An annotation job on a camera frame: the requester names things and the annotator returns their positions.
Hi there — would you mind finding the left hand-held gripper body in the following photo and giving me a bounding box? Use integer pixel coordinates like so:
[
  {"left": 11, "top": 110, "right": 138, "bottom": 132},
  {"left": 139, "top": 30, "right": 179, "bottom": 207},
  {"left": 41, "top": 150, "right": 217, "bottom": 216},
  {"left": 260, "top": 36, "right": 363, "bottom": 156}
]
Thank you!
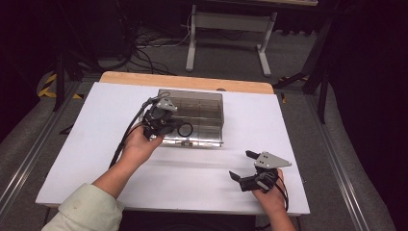
[{"left": 140, "top": 96, "right": 179, "bottom": 141}]

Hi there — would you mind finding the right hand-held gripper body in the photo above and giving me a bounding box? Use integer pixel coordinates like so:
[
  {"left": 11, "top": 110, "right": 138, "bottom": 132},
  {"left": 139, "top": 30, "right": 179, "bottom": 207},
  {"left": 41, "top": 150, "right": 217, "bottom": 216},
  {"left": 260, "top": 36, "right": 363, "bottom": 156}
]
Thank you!
[{"left": 238, "top": 151, "right": 293, "bottom": 193}]

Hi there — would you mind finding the black rubber ring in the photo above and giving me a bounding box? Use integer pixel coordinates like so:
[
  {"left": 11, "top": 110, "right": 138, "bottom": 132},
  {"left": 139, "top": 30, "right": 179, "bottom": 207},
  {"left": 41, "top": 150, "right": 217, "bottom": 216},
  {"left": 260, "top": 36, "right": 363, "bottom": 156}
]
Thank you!
[{"left": 176, "top": 121, "right": 194, "bottom": 139}]

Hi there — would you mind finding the translucent grey drawer box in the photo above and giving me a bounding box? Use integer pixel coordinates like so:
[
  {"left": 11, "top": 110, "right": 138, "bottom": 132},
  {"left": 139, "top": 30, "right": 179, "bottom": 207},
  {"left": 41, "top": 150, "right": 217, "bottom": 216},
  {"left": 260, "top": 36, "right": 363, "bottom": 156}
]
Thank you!
[{"left": 140, "top": 89, "right": 225, "bottom": 149}]

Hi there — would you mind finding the person's right hand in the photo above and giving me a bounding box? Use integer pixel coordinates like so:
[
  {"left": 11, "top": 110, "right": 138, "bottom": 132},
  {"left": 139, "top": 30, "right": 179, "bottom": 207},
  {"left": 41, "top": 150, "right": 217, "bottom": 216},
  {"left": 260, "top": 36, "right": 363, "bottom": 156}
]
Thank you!
[{"left": 251, "top": 167, "right": 287, "bottom": 216}]

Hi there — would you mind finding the person's left hand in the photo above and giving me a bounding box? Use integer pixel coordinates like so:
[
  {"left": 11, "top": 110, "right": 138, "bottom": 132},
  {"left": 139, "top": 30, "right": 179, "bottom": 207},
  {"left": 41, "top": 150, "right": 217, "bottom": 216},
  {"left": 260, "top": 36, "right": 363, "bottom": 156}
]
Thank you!
[{"left": 119, "top": 125, "right": 166, "bottom": 168}]

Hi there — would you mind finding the white foam board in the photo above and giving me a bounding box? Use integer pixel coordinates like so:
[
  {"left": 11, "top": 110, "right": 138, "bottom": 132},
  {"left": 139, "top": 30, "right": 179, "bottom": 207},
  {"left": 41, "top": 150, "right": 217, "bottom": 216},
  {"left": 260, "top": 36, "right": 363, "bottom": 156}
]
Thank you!
[{"left": 35, "top": 81, "right": 312, "bottom": 217}]

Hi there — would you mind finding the wooden table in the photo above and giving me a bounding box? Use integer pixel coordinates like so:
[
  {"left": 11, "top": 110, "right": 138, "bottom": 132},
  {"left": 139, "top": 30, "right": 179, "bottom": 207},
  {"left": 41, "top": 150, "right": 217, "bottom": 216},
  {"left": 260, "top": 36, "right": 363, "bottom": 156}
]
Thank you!
[{"left": 99, "top": 70, "right": 275, "bottom": 95}]

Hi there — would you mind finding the person's dark clothing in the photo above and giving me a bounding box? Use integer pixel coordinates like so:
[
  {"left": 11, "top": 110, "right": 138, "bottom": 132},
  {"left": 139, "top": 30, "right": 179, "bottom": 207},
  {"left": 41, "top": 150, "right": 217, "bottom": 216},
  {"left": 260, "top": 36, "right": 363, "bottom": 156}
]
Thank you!
[{"left": 118, "top": 210, "right": 258, "bottom": 231}]

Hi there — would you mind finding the black metal stand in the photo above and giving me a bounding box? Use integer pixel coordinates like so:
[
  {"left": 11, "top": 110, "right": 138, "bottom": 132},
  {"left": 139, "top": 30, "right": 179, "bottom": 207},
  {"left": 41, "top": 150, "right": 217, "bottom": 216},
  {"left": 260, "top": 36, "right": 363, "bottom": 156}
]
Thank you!
[
  {"left": 52, "top": 47, "right": 107, "bottom": 114},
  {"left": 272, "top": 13, "right": 335, "bottom": 125}
]

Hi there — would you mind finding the yellow black hazard tape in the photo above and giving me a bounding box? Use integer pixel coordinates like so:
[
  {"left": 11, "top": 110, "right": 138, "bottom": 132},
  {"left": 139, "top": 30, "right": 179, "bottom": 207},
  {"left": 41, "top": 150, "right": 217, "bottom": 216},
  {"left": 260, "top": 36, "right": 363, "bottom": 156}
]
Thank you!
[{"left": 38, "top": 72, "right": 85, "bottom": 100}]

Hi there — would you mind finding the pale green sleeve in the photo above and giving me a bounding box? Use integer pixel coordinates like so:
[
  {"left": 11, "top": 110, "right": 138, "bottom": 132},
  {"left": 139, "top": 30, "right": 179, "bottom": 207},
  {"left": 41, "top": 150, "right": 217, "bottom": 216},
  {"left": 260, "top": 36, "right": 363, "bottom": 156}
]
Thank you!
[{"left": 40, "top": 182, "right": 126, "bottom": 231}]

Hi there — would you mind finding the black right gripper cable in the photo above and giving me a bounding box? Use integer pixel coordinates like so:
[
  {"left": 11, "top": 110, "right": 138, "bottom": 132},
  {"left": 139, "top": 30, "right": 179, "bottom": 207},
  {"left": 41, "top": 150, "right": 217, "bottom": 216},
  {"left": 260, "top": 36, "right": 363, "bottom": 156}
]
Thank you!
[{"left": 274, "top": 174, "right": 291, "bottom": 214}]

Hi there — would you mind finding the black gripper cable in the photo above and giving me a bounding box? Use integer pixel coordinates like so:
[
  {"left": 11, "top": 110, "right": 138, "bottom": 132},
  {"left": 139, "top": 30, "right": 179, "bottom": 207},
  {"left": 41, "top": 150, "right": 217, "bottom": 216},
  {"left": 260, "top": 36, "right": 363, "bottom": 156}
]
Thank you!
[
  {"left": 274, "top": 174, "right": 291, "bottom": 214},
  {"left": 108, "top": 91, "right": 171, "bottom": 169}
]

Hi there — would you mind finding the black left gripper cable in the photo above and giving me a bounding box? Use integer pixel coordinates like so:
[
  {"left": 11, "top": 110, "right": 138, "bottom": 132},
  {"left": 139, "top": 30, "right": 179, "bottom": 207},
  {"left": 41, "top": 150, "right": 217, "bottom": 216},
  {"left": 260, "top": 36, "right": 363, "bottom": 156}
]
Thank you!
[{"left": 108, "top": 91, "right": 171, "bottom": 169}]

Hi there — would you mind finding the aluminium floor rail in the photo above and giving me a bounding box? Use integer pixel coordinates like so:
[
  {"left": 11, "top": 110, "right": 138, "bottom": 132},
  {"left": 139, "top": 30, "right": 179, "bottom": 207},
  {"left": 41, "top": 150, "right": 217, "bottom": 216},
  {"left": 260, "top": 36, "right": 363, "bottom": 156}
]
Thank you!
[
  {"left": 304, "top": 94, "right": 370, "bottom": 231},
  {"left": 0, "top": 80, "right": 81, "bottom": 216}
]

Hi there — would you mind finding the bundle of black floor cables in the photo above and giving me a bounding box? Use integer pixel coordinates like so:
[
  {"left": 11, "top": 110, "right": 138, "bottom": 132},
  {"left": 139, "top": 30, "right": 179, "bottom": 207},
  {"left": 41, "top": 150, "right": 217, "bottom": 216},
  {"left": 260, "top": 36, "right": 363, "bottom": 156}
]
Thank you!
[{"left": 109, "top": 6, "right": 193, "bottom": 77}]

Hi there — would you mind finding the white metal desk frame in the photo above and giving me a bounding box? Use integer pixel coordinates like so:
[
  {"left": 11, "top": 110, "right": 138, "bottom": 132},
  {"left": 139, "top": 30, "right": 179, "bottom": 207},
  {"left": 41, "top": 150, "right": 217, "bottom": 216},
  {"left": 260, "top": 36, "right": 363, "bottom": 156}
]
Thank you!
[{"left": 185, "top": 3, "right": 279, "bottom": 78}]

